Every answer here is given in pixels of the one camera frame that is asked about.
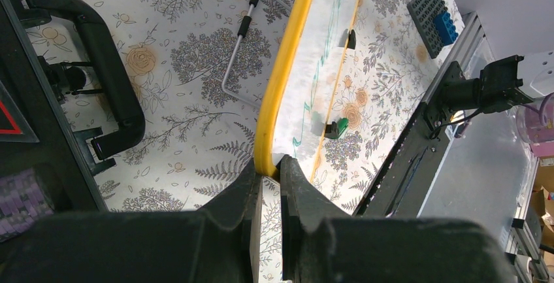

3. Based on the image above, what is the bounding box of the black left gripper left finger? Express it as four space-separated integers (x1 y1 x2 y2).
1 162 261 282

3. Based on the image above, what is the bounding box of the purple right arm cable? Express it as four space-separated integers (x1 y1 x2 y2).
519 92 554 127

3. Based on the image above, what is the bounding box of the blue lego brick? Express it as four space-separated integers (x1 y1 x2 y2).
433 12 459 46

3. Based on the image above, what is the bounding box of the floral table mat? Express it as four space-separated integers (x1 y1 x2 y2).
17 0 466 283

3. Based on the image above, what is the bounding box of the yellow framed whiteboard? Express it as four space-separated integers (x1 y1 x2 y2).
253 0 359 178

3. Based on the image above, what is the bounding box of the grey lego baseplate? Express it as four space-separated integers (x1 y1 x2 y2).
407 0 448 59

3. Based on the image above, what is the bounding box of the black poker chip case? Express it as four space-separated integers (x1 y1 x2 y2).
1 0 146 254

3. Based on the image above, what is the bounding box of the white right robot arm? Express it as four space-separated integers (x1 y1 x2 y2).
436 52 553 116

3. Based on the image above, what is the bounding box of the black whiteboard foot clip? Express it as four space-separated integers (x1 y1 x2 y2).
324 122 342 139
338 29 357 50

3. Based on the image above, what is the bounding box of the green marker cap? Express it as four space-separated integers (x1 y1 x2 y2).
336 118 349 138

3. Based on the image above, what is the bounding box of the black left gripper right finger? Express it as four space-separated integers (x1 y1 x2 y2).
279 155 515 282

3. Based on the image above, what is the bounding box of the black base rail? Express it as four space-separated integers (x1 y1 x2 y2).
353 61 463 218

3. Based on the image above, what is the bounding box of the metal whiteboard stand rod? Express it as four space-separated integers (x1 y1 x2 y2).
221 0 291 110

